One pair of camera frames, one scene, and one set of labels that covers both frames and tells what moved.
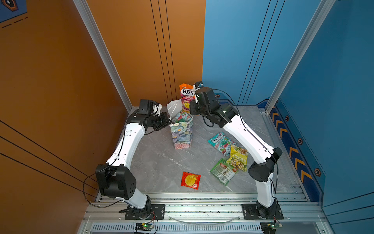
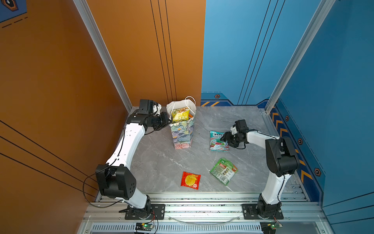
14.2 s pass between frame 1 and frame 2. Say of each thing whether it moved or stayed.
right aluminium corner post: stayed
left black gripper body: stayed
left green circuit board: stayed
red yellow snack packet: stayed
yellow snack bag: moved
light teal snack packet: moved
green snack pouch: stayed
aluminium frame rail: stayed
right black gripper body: moved
